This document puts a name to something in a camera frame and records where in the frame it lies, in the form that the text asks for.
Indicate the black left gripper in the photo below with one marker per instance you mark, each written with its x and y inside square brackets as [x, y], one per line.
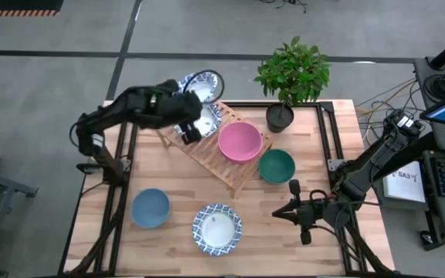
[185, 110]

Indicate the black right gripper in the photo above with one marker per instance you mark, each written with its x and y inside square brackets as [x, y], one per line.
[307, 214]

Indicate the dark green plastic bowl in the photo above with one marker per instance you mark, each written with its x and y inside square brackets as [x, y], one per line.
[277, 166]

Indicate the pink plastic bowl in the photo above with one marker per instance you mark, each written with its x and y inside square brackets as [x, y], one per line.
[240, 141]

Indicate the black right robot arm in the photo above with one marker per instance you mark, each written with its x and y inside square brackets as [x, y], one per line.
[377, 158]

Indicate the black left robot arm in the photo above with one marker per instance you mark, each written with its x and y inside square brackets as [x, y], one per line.
[122, 106]

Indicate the slatted wooden shelf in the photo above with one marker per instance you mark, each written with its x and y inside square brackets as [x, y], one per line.
[215, 166]

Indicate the grey mounting plate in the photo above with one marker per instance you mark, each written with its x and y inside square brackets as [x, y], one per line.
[334, 165]

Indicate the light blue plastic bowl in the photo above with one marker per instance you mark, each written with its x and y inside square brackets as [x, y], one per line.
[150, 207]

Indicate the white printed paper sheet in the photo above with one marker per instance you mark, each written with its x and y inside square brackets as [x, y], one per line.
[404, 185]

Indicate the green potted plant black pot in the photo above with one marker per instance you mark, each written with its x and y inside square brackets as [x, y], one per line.
[296, 73]

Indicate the black white caster wheel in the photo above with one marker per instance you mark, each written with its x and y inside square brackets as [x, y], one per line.
[425, 237]

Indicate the orange black hazard tape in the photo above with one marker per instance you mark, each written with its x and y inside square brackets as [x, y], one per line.
[14, 13]

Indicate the black floor mat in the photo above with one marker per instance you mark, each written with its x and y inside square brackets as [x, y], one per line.
[14, 4]

